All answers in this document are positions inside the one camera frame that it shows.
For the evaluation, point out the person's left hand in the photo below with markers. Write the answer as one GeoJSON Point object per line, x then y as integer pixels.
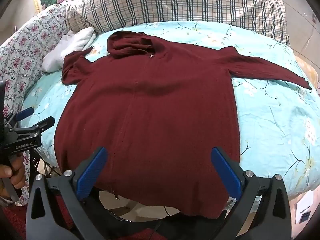
{"type": "Point", "coordinates": [19, 170]}

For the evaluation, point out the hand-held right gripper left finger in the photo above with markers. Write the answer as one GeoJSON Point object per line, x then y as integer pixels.
{"type": "Point", "coordinates": [92, 172]}

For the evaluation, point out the white folded cloth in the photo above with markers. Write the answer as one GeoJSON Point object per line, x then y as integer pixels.
{"type": "Point", "coordinates": [67, 47]}

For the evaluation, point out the pink floral blanket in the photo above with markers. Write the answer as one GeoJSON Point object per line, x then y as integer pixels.
{"type": "Point", "coordinates": [25, 50]}

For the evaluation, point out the plaid checked quilt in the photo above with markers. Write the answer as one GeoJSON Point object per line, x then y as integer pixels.
{"type": "Point", "coordinates": [162, 2]}

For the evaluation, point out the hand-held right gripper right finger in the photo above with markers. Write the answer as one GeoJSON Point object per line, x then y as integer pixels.
{"type": "Point", "coordinates": [226, 172]}

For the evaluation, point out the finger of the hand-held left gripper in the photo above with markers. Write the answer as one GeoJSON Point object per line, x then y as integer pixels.
{"type": "Point", "coordinates": [45, 123]}
{"type": "Point", "coordinates": [25, 113]}

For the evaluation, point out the maroon hooded sweater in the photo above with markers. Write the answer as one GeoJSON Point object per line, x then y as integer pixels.
{"type": "Point", "coordinates": [150, 110]}

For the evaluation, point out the white cardboard box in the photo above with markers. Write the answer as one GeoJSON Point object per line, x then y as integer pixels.
{"type": "Point", "coordinates": [306, 205]}

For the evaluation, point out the light blue floral bedsheet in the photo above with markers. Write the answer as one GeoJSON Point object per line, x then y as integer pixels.
{"type": "Point", "coordinates": [275, 117]}

